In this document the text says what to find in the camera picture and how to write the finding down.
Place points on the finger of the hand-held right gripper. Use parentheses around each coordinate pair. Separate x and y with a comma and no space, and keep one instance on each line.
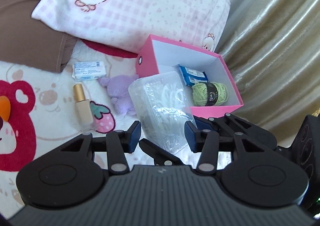
(165,154)
(201,122)

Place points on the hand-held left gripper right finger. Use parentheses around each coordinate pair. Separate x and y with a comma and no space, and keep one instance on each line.
(190,138)

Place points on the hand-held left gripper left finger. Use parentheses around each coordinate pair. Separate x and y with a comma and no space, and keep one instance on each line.
(135,137)

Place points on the green yarn ball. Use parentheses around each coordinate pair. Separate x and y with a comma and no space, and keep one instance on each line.
(200,94)

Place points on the clear cotton swab box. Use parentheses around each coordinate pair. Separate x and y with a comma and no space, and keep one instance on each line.
(160,106)

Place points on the purple plush toy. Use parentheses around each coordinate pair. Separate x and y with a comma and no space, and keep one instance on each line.
(120,93)

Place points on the blue wet wipes packet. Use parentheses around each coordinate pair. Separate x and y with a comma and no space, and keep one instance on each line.
(192,75)

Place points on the foundation bottle with gold cap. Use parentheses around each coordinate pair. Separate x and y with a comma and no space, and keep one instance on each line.
(83,111)

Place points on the pink cardboard box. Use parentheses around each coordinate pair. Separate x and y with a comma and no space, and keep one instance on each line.
(147,63)

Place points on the white tissue packet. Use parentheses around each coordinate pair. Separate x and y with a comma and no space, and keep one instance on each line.
(88,70)

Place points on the gold curtain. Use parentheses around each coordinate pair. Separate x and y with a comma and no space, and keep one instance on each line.
(275,53)

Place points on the pink checked cartoon pillow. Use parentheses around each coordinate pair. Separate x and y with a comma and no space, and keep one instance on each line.
(137,6)

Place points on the brown pillow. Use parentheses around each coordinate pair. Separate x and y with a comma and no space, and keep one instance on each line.
(25,41)

